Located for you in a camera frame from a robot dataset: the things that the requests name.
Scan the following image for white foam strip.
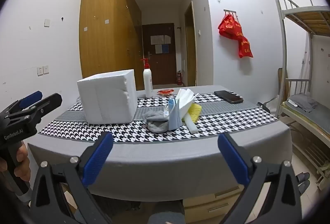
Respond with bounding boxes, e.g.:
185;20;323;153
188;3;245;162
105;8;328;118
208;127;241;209
182;113;199;134

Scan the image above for person's left hand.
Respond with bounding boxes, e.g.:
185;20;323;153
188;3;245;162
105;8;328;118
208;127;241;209
0;141;31;190

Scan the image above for grey sock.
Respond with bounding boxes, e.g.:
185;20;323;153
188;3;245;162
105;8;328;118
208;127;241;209
147;121;170;133
143;108;168;122

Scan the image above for wooden wardrobe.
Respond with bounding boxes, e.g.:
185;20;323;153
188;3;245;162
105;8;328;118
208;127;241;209
79;0;143;90

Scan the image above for wooden side door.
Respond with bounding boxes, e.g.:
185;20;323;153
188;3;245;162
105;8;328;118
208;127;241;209
184;1;197;86

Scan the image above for red printed bag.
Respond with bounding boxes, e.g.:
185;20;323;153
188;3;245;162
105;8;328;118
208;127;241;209
237;36;253;59
218;14;244;40

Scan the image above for yellow ribbed sponge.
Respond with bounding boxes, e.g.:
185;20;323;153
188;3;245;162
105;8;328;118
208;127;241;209
188;103;203;122

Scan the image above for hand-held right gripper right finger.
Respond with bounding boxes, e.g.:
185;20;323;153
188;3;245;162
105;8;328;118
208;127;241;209
217;132;303;224

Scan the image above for grey folded cloth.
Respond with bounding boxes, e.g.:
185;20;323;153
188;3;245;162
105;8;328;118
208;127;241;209
289;94;319;112

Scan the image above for wooden board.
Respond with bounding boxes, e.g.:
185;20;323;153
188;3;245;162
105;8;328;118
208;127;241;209
277;68;289;116

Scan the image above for grey houndstooth tablecloth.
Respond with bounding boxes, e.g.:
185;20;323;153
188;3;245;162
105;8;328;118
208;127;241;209
27;85;293;201

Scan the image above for dark slipper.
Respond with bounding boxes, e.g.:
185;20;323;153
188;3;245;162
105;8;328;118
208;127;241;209
298;181;311;195
296;172;310;184

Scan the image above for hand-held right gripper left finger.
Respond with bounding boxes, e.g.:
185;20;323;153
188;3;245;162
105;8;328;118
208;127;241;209
30;132;114;224

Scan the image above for metal bunk bed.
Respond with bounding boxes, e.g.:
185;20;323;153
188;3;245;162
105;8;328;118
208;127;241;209
270;0;330;191

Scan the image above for black smartphone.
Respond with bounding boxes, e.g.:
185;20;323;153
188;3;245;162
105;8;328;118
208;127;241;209
214;90;244;104

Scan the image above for blue face mask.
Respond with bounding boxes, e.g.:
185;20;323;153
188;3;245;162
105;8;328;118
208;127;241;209
165;97;190;131

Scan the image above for black plastic object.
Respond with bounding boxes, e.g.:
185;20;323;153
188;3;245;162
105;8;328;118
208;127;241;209
257;101;271;112

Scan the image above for white paper notices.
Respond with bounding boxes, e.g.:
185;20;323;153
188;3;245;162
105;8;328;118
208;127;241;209
150;35;171;45

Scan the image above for white foam box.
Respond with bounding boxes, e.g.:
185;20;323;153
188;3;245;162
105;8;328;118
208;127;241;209
77;69;138;126

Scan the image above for dark brown door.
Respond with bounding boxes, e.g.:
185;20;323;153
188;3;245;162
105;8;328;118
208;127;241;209
142;23;176;85

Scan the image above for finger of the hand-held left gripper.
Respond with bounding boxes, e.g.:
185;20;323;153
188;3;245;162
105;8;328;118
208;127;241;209
6;90;43;112
20;93;63;118

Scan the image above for white pump lotion bottle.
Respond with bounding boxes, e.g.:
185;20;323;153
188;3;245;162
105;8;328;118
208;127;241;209
140;58;154;98

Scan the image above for white cloth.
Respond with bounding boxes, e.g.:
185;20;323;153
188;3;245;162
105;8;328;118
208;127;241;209
175;88;199;121

